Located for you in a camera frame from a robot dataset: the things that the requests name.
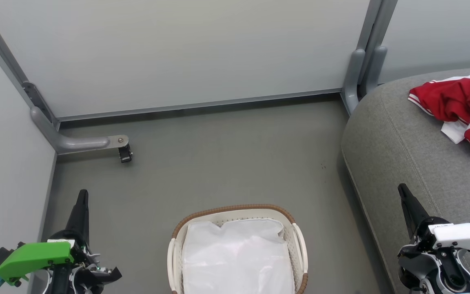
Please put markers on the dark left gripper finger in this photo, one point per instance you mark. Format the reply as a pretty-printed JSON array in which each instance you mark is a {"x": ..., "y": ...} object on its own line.
[{"x": 80, "y": 216}]

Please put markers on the black caster wheel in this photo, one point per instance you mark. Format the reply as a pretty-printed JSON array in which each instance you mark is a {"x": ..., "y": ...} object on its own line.
[{"x": 125, "y": 155}]

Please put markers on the red jersey striped collar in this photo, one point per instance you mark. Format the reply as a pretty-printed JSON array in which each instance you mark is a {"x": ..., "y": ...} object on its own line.
[{"x": 451, "y": 98}]

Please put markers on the white bag basket liner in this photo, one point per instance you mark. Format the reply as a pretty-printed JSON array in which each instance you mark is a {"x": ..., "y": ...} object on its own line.
[{"x": 239, "y": 261}]

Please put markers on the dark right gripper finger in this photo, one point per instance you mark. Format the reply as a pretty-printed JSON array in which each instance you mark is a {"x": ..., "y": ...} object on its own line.
[{"x": 412, "y": 210}]

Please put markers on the grey partition foot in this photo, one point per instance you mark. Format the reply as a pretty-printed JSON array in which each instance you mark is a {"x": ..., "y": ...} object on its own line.
[{"x": 80, "y": 143}]

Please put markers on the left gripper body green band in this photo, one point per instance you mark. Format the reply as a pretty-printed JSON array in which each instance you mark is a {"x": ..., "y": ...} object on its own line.
[{"x": 35, "y": 259}]

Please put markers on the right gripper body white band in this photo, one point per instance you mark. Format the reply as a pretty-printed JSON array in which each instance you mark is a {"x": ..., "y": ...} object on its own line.
[{"x": 459, "y": 239}]

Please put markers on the white brown-rimmed laundry basket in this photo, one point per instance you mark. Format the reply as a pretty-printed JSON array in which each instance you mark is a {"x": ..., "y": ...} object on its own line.
[{"x": 299, "y": 249}]

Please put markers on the grey partition corner post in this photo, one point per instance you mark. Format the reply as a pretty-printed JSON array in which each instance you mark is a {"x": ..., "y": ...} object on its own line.
[{"x": 353, "y": 81}]

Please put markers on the grey fabric sofa seat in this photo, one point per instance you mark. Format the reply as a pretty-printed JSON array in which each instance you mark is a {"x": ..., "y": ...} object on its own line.
[{"x": 402, "y": 155}]

